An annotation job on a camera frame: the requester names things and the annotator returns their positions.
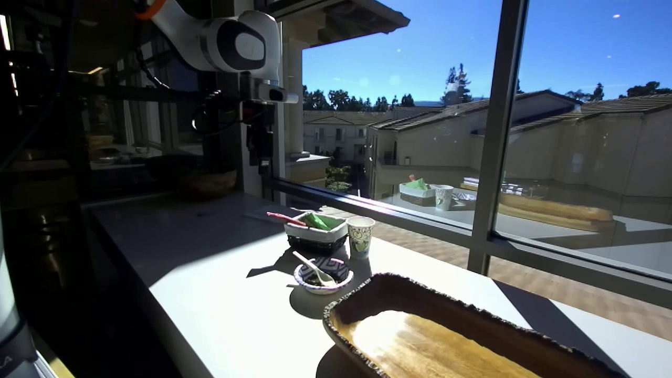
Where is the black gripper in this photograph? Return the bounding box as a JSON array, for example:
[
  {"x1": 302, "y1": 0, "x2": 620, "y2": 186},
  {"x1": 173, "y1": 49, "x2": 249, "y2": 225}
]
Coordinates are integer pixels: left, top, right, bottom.
[{"x1": 240, "y1": 101, "x2": 280, "y2": 169}]

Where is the orange stick packet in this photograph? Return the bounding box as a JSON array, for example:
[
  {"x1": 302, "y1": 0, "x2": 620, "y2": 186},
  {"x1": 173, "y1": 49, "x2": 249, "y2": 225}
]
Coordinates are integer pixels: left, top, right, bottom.
[{"x1": 264, "y1": 211, "x2": 311, "y2": 228}]

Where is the green packet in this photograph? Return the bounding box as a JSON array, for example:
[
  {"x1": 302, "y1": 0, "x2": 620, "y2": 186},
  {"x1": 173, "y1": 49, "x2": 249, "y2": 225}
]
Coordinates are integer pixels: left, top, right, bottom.
[{"x1": 300, "y1": 213, "x2": 342, "y2": 234}]

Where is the small white round bowl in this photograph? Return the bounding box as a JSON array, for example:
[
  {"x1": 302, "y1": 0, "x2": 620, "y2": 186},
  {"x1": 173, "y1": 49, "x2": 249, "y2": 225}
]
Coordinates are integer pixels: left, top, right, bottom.
[{"x1": 291, "y1": 255, "x2": 357, "y2": 297}]

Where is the brown oblong wooden bowl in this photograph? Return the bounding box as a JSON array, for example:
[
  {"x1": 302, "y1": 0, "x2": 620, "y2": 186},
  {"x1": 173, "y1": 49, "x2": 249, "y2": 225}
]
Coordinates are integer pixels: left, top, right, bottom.
[{"x1": 322, "y1": 271, "x2": 625, "y2": 378}]

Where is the white rectangular tray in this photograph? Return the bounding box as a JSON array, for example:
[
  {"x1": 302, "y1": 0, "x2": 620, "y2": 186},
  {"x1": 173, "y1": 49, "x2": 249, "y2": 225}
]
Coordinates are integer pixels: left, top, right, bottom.
[{"x1": 282, "y1": 207, "x2": 351, "y2": 258}]

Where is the white paper cup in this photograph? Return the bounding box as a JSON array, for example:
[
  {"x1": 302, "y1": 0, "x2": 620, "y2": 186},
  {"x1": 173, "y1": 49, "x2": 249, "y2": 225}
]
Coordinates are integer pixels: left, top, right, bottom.
[{"x1": 346, "y1": 215, "x2": 378, "y2": 258}]

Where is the small light spoon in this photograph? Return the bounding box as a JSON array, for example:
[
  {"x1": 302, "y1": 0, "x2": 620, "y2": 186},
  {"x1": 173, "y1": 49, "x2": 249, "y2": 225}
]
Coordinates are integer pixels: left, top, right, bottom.
[{"x1": 290, "y1": 247, "x2": 339, "y2": 287}]

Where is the window frame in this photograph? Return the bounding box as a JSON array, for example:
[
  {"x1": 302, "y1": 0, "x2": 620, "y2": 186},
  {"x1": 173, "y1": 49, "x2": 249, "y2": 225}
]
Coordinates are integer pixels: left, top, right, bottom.
[{"x1": 270, "y1": 0, "x2": 672, "y2": 310}]

